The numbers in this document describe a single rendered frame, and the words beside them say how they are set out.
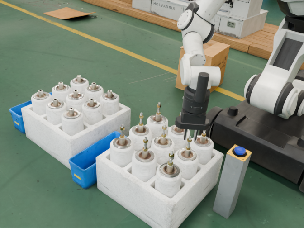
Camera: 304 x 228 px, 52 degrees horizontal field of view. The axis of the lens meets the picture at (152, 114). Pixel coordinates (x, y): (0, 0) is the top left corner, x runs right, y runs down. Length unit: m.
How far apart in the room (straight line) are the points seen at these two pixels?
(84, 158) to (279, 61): 0.95
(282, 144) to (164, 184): 0.64
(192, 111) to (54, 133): 0.70
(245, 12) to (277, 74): 1.89
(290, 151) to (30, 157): 1.21
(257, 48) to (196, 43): 1.94
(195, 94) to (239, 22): 2.19
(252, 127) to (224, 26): 1.80
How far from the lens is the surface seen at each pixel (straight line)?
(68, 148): 1.44
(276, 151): 1.51
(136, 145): 1.32
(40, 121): 1.56
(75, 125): 1.42
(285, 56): 1.42
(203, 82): 0.98
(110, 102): 1.54
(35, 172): 1.55
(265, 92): 1.32
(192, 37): 1.16
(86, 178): 1.38
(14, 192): 1.48
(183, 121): 1.10
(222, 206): 1.34
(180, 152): 1.23
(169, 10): 3.58
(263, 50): 3.02
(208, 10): 1.22
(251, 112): 1.75
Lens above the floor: 1.03
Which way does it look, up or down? 33 degrees down
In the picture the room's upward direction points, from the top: 4 degrees clockwise
